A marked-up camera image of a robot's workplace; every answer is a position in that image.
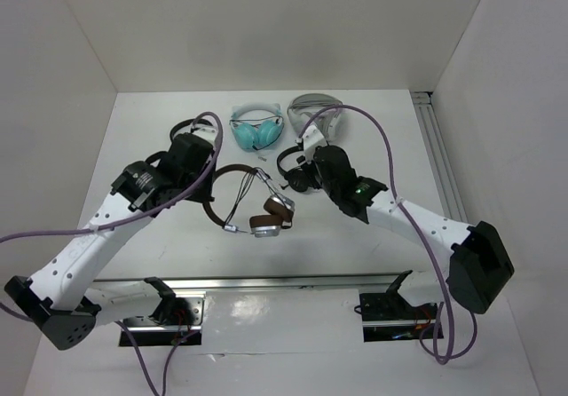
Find thin black headphone cable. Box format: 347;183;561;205
224;167;289;233

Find brown leather headphones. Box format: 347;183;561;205
202;164;296;238

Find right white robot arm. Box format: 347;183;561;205
312;146;515;318

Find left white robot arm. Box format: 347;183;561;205
4;130;222;351

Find small black headphones left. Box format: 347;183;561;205
170;118;214;141

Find black headphones centre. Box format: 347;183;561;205
276;146;321;193

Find teal cat ear headphones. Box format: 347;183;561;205
229;102;285;152

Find white grey gaming headset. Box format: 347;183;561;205
287;93;343;141

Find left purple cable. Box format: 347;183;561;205
0;111;223;244

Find purple cable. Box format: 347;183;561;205
299;105;478;365
0;111;223;244

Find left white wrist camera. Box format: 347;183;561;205
190;124;218;146

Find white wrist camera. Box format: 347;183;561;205
190;124;218;146
296;124;328;156

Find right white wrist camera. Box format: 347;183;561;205
296;124;328;156

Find right side aluminium rail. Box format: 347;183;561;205
410;91;469;222

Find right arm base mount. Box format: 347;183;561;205
353;292;438;343

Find aluminium table rail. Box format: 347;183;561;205
88;273;400;293

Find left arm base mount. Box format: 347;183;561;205
123;291;205;347

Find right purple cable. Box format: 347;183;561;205
299;105;478;365

